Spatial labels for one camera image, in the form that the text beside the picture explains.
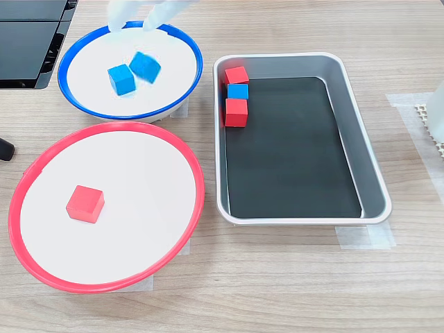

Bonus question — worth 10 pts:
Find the red cube block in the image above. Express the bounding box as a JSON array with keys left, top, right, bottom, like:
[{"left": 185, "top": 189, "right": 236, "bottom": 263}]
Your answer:
[
  {"left": 224, "top": 66, "right": 250, "bottom": 85},
  {"left": 224, "top": 98, "right": 249, "bottom": 128},
  {"left": 65, "top": 185, "right": 105, "bottom": 225}
]

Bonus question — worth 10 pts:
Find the red-rimmed white dish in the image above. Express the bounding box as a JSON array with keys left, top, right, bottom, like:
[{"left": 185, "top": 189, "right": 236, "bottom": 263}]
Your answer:
[{"left": 7, "top": 121, "right": 206, "bottom": 295}]

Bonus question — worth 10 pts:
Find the white mesh mat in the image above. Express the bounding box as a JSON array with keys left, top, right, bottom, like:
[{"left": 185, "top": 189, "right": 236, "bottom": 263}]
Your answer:
[{"left": 414, "top": 103, "right": 444, "bottom": 157}]

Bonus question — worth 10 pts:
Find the blue cube block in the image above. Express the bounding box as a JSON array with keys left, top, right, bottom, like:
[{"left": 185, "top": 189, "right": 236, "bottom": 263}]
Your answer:
[
  {"left": 227, "top": 83, "right": 250, "bottom": 101},
  {"left": 106, "top": 63, "right": 136, "bottom": 97},
  {"left": 128, "top": 51, "right": 162, "bottom": 85}
]

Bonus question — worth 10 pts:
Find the blue-rimmed white dish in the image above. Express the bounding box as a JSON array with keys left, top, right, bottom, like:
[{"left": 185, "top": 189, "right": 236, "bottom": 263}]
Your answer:
[{"left": 57, "top": 20, "right": 204, "bottom": 124}]

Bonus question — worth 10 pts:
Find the black tray liner mat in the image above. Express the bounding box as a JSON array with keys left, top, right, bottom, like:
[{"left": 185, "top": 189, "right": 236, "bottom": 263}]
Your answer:
[{"left": 224, "top": 76, "right": 363, "bottom": 219}]

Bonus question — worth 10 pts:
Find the silver metal tray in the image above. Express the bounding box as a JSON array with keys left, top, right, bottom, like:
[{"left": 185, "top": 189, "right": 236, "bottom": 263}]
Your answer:
[{"left": 212, "top": 51, "right": 393, "bottom": 226}]

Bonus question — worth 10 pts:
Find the black plastic case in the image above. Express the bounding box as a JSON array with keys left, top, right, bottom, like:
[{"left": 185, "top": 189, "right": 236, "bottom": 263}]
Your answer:
[{"left": 0, "top": 0, "right": 79, "bottom": 90}]

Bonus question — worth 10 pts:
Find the black rounded object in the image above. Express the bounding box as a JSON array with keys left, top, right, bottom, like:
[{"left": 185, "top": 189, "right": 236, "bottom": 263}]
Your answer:
[{"left": 0, "top": 137, "right": 16, "bottom": 162}]

